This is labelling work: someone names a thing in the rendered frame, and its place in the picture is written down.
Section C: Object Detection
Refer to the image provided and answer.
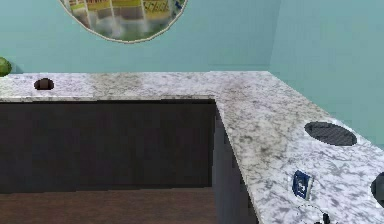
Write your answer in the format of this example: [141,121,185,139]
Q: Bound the dark cabinet with marble worktop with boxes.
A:
[0,70,384,224]

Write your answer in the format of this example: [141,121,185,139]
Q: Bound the blue and white card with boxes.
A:
[291,169,314,201]

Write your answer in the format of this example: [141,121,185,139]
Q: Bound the small brown round object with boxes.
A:
[33,77,55,91]

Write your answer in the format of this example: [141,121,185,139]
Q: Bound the small black faucet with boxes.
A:
[314,212,333,224]

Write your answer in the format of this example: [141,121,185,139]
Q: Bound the green round fruit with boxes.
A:
[0,56,13,78]

